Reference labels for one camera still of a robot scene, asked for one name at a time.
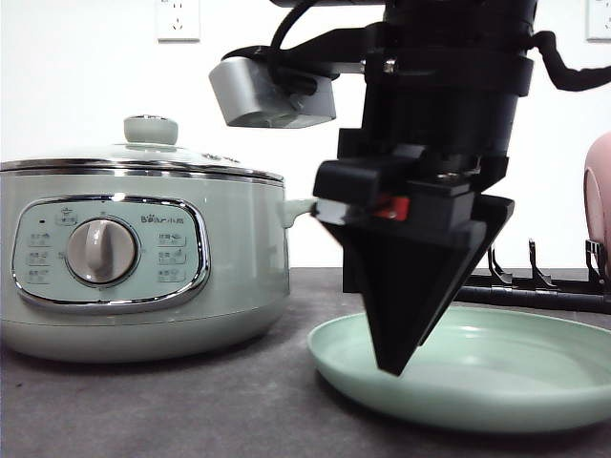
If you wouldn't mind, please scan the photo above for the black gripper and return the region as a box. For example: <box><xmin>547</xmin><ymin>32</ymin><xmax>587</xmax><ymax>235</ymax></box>
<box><xmin>313</xmin><ymin>29</ymin><xmax>534</xmax><ymax>376</ymax></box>

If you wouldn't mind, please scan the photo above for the green electric steamer pot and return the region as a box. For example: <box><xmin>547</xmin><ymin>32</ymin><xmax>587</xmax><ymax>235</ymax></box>
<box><xmin>0</xmin><ymin>171</ymin><xmax>316</xmax><ymax>363</ymax></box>

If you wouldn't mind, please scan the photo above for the pink plate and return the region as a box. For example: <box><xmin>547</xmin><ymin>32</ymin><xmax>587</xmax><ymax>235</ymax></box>
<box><xmin>583</xmin><ymin>132</ymin><xmax>611</xmax><ymax>279</ymax></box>

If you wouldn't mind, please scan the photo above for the white wall socket left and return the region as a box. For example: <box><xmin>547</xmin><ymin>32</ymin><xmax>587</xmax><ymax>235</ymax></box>
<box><xmin>155</xmin><ymin>0</ymin><xmax>200</xmax><ymax>45</ymax></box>

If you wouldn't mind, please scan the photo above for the green plate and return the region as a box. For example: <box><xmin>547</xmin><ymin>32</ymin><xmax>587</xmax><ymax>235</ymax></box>
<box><xmin>306</xmin><ymin>306</ymin><xmax>611</xmax><ymax>434</ymax></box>

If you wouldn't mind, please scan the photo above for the glass steamer lid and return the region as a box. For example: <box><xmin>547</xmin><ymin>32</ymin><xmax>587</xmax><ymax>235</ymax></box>
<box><xmin>0</xmin><ymin>114</ymin><xmax>284</xmax><ymax>182</ymax></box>

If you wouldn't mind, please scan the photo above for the white wall socket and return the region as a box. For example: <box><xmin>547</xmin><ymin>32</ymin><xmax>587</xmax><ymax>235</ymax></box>
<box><xmin>586</xmin><ymin>0</ymin><xmax>611</xmax><ymax>40</ymax></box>
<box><xmin>155</xmin><ymin>0</ymin><xmax>200</xmax><ymax>45</ymax></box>

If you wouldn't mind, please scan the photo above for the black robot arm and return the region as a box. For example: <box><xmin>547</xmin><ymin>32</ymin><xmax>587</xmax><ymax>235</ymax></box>
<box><xmin>313</xmin><ymin>0</ymin><xmax>537</xmax><ymax>375</ymax></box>

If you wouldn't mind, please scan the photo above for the white wall socket right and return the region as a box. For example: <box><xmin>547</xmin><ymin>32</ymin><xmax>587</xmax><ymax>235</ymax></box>
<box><xmin>586</xmin><ymin>0</ymin><xmax>611</xmax><ymax>40</ymax></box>

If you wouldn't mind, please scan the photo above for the black plate rack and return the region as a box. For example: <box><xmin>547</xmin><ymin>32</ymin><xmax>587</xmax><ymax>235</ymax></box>
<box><xmin>455</xmin><ymin>239</ymin><xmax>611</xmax><ymax>314</ymax></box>

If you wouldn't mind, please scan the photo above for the black camera cable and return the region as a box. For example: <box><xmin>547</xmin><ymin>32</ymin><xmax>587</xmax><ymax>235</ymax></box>
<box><xmin>271</xmin><ymin>5</ymin><xmax>307</xmax><ymax>49</ymax></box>

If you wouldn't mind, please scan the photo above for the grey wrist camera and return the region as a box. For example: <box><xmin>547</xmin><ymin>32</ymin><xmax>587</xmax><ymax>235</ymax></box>
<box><xmin>210</xmin><ymin>56</ymin><xmax>337</xmax><ymax>128</ymax></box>

